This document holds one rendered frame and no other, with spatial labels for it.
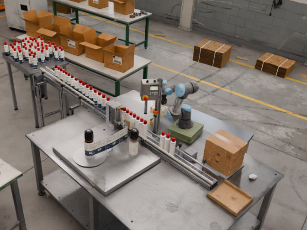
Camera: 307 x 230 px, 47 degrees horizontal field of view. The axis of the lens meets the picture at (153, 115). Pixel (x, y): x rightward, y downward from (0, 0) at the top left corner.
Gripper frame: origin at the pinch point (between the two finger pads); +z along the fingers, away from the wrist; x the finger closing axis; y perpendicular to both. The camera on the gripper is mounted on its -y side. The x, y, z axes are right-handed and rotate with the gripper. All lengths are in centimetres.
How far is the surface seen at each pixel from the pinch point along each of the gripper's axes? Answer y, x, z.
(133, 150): 24, -77, -1
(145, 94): 8, -42, -39
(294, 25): 12, 500, 24
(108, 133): -19, -62, 9
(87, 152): -8, -105, 0
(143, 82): 5, -41, -51
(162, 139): 38, -51, -5
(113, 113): -24, -50, -7
